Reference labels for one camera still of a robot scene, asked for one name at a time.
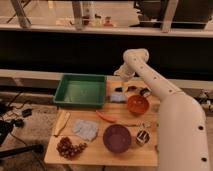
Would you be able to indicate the orange carrot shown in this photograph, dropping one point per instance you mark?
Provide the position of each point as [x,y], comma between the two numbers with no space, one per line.
[106,117]

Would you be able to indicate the small blue sponge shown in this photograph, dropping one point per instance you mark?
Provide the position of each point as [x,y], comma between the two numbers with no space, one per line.
[118,98]

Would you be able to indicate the purple bowl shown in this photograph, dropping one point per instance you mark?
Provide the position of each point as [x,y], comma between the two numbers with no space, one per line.
[117,138]

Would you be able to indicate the yellow banana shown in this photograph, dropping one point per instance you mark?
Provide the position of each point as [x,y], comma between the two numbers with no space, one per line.
[61,122]

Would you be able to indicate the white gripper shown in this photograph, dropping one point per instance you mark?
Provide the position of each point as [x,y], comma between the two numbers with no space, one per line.
[124,72]

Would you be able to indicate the light blue cloth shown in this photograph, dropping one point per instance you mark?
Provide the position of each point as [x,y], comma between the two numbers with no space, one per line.
[87,130]

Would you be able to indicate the orange bowl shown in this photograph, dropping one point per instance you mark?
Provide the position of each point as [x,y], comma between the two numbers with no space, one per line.
[138,105]

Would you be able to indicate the green plastic tray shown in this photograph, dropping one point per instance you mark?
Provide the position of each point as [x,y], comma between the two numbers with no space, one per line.
[81,91]

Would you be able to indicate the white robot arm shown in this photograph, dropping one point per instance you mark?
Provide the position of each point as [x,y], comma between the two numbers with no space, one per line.
[182,136]

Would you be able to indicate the bunch of dark grapes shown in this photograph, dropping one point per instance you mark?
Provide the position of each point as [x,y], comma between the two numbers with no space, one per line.
[68,150]

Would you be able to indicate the small metal clip holder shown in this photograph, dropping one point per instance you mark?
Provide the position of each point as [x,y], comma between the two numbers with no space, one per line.
[142,137]

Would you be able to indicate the black handled brush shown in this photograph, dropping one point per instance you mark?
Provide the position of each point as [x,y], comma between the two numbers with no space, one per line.
[140,90]

